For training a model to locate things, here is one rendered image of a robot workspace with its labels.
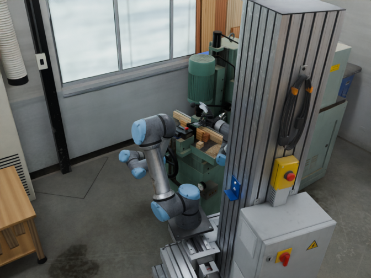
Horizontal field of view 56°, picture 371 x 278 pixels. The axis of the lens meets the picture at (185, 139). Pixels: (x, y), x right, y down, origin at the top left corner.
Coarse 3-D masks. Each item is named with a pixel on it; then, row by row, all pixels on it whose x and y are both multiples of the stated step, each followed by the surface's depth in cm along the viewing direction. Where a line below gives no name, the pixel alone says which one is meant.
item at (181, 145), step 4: (192, 136) 245; (176, 140) 241; (180, 140) 240; (184, 140) 241; (188, 140) 244; (192, 140) 247; (172, 144) 246; (176, 144) 242; (180, 144) 239; (184, 144) 242; (188, 144) 246; (176, 148) 244; (180, 148) 241; (184, 148) 244; (180, 152) 243
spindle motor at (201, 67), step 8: (192, 56) 232; (200, 56) 233; (208, 56) 233; (192, 64) 226; (200, 64) 224; (208, 64) 224; (192, 72) 229; (200, 72) 226; (208, 72) 227; (192, 80) 233; (200, 80) 230; (208, 80) 231; (192, 88) 236; (200, 88) 233; (208, 88) 234; (192, 96) 238; (200, 96) 236; (208, 96) 238
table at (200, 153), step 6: (174, 120) 274; (192, 144) 247; (204, 144) 248; (210, 144) 248; (216, 144) 248; (186, 150) 246; (192, 150) 248; (198, 150) 242; (204, 150) 242; (180, 156) 244; (198, 156) 245; (204, 156) 240; (210, 156) 236; (210, 162) 238
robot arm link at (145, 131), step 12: (144, 120) 171; (156, 120) 173; (132, 132) 175; (144, 132) 168; (156, 132) 172; (144, 144) 171; (156, 144) 172; (156, 156) 174; (156, 168) 174; (156, 180) 176; (168, 180) 180; (156, 192) 178; (168, 192) 178; (156, 204) 177; (168, 204) 177; (180, 204) 180; (156, 216) 182; (168, 216) 177
